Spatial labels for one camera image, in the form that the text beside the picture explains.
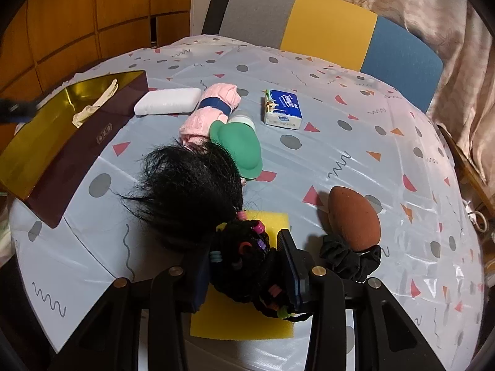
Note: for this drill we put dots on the white cup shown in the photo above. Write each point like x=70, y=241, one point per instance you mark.
x=243, y=118

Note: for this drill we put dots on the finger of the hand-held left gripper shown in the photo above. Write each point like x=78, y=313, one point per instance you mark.
x=13, y=110

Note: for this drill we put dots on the wooden cabinet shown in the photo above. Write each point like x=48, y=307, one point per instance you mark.
x=77, y=15

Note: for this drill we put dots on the yellow sponge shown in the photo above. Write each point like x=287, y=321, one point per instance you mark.
x=239, y=326

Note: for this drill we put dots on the black wig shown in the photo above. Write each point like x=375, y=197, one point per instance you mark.
x=185, y=193

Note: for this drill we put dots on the black scrunchie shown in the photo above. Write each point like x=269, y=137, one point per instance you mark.
x=338, y=257

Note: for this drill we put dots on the blue and white tissue pack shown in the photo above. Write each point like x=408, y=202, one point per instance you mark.
x=284, y=106

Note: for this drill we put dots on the grey yellow blue chair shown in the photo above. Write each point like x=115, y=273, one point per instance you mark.
x=328, y=23

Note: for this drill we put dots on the pink towel with blue band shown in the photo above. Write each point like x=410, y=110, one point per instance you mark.
x=218, y=94

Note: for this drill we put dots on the white rectangular pad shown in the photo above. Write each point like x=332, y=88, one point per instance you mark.
x=168, y=100

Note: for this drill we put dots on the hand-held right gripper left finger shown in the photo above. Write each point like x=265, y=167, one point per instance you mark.
x=201, y=278

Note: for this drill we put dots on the patterned plastic tablecloth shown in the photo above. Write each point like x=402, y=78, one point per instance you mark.
x=348, y=143

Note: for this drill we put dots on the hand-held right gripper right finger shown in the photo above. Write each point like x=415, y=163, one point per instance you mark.
x=290, y=270

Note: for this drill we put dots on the beige curtain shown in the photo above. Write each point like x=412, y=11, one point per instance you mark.
x=437, y=19

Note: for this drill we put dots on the brown box with gold lining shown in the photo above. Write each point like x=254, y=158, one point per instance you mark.
x=65, y=162

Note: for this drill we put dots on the brown egg-shaped makeup sponge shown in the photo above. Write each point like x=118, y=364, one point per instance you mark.
x=354, y=216

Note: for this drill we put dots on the cream cloth glove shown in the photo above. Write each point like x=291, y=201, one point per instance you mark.
x=96, y=102

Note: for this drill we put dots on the wooden side table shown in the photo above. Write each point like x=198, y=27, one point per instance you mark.
x=470, y=170

